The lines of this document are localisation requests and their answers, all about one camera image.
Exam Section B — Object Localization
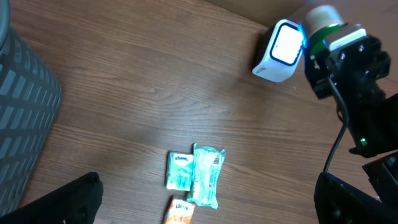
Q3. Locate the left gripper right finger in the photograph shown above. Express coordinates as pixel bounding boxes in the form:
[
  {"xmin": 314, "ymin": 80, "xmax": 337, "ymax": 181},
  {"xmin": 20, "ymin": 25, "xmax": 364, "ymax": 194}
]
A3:
[{"xmin": 314, "ymin": 172, "xmax": 397, "ymax": 224}]

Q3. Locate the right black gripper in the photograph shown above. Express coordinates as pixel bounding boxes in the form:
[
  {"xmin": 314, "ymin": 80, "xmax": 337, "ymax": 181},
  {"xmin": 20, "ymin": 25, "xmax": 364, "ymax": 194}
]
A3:
[{"xmin": 304, "ymin": 36, "xmax": 391, "ymax": 100}]

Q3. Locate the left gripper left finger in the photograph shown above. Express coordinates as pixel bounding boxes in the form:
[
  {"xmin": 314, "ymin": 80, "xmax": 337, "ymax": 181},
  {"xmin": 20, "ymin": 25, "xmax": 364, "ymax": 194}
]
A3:
[{"xmin": 1, "ymin": 172, "xmax": 103, "ymax": 224}]

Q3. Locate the green lid jar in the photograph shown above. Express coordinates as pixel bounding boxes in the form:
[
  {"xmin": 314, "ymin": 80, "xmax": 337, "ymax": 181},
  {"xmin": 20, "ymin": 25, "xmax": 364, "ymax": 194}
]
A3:
[{"xmin": 299, "ymin": 5, "xmax": 344, "ymax": 55}]

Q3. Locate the orange tissue pack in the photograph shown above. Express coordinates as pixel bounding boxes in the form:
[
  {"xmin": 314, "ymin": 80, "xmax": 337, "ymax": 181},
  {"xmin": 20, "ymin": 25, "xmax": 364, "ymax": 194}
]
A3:
[{"xmin": 163, "ymin": 195, "xmax": 196, "ymax": 224}]

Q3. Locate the blue white package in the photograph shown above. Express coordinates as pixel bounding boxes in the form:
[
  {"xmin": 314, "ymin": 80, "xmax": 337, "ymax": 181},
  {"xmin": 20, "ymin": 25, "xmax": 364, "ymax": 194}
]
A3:
[{"xmin": 165, "ymin": 152, "xmax": 194, "ymax": 191}]

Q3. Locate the teal wipes pack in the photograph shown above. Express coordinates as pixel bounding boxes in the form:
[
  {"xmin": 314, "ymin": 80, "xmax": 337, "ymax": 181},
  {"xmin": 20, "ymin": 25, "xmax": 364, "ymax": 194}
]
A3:
[{"xmin": 187, "ymin": 143, "xmax": 226, "ymax": 210}]

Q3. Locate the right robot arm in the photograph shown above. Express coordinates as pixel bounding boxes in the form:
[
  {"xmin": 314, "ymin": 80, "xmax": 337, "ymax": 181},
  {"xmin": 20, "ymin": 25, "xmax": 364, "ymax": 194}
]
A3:
[{"xmin": 303, "ymin": 36, "xmax": 397, "ymax": 207}]

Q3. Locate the white barcode scanner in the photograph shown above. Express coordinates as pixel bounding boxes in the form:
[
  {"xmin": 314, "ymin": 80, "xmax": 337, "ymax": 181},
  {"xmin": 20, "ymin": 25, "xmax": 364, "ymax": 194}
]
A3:
[{"xmin": 252, "ymin": 19, "xmax": 303, "ymax": 83}]

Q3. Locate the grey plastic mesh basket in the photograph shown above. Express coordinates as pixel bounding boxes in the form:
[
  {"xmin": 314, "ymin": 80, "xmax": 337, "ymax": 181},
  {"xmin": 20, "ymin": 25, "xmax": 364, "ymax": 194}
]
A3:
[{"xmin": 1, "ymin": 1, "xmax": 63, "ymax": 215}]

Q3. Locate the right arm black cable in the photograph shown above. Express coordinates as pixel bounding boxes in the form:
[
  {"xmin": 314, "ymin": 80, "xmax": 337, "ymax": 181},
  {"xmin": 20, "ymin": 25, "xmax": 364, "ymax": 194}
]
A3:
[{"xmin": 322, "ymin": 77, "xmax": 351, "ymax": 174}]

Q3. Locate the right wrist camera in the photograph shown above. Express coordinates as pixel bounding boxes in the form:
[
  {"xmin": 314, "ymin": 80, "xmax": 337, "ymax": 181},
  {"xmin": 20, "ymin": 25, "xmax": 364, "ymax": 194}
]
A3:
[{"xmin": 324, "ymin": 24, "xmax": 367, "ymax": 52}]

